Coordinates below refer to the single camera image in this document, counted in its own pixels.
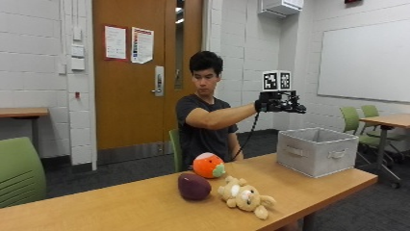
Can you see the white wall unit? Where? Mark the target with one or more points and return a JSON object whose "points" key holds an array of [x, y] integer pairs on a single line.
{"points": [[280, 7]]}

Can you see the white marker cube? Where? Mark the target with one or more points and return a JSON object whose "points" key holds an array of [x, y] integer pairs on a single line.
{"points": [[277, 80]]}

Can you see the whiteboard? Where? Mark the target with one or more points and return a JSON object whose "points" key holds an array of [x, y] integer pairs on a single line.
{"points": [[365, 61]]}

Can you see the wooden side table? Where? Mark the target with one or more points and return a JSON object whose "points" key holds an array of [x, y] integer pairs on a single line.
{"points": [[23, 113]]}

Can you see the green chair behind person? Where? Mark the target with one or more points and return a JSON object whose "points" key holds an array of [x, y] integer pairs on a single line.
{"points": [[176, 150]]}

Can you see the grey fabric storage bin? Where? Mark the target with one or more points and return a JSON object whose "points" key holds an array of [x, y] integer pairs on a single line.
{"points": [[316, 150]]}

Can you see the dark purple plush toy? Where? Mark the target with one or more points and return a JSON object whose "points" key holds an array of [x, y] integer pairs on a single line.
{"points": [[193, 186]]}

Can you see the orange round plush toy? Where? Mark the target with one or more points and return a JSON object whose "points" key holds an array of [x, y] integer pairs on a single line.
{"points": [[208, 165]]}

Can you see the large green chair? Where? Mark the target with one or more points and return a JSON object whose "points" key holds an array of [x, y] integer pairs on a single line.
{"points": [[19, 174]]}

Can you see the colourful paper poster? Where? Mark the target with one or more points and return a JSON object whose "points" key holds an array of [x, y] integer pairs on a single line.
{"points": [[143, 45]]}

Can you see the beige teddy bear plush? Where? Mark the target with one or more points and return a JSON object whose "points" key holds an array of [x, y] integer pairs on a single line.
{"points": [[245, 197]]}

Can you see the white paper notice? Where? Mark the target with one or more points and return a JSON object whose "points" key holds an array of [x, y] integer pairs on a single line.
{"points": [[115, 42]]}

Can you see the green chair with wheels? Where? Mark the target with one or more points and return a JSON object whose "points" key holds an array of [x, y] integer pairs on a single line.
{"points": [[357, 128], [380, 123]]}

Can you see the white wall switch boxes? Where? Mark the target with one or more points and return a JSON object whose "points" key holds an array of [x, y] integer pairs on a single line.
{"points": [[77, 51]]}

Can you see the wooden table with metal leg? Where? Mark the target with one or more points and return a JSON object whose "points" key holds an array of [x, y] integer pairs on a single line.
{"points": [[386, 128]]}

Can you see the red fire alarm pull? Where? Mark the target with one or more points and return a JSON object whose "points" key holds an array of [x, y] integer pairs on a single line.
{"points": [[77, 95]]}

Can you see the wooden door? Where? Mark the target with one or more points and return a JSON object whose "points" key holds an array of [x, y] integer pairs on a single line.
{"points": [[132, 77]]}

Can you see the the person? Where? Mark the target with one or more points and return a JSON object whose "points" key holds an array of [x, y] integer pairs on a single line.
{"points": [[200, 125]]}

